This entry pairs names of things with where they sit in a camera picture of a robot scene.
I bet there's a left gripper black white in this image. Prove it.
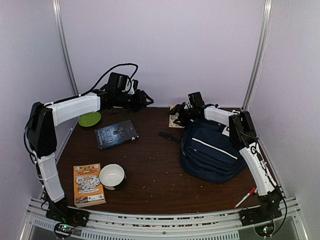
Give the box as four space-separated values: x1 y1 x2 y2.
115 88 154 113

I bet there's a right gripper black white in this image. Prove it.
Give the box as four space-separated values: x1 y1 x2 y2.
167 104 196 127

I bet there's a yellow picture-grid book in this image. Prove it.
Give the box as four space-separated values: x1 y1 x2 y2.
168 104 186 128

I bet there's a dark blue cover book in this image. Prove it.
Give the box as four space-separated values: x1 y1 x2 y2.
94 120 139 150

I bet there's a navy blue student backpack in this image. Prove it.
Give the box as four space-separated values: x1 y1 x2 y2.
158 119 247 184

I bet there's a white black bowl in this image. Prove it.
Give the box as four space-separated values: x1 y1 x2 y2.
99 163 127 191

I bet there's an orange cartoon paperback book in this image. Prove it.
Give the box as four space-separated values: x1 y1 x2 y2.
73 163 106 208

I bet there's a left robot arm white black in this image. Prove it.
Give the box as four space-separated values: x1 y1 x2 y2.
23 63 154 222

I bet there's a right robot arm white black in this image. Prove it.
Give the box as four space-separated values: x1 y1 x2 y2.
168 101 283 221

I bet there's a green plate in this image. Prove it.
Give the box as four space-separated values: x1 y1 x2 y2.
78 112 102 128

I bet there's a red white marker pen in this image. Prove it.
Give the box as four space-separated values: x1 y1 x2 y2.
233 187 257 209

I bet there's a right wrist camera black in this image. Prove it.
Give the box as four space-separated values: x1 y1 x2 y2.
188 91 205 108

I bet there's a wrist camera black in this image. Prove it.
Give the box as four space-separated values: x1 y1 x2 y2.
188 91 205 108
107 72 129 92

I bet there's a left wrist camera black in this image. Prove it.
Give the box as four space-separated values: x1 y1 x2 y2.
107 72 129 92

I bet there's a right aluminium corner post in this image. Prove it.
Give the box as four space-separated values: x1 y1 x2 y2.
242 0 274 111

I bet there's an aluminium corner post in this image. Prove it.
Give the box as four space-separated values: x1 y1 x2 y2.
242 0 274 111
52 0 80 96

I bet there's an aluminium front rail frame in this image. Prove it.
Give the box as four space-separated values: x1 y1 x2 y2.
18 197 311 240

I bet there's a left aluminium corner post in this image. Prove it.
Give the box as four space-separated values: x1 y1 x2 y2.
52 0 80 96

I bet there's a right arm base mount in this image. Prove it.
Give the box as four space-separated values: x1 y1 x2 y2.
239 191 288 239

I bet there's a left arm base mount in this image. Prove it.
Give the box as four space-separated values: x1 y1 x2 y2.
40 199 90 240

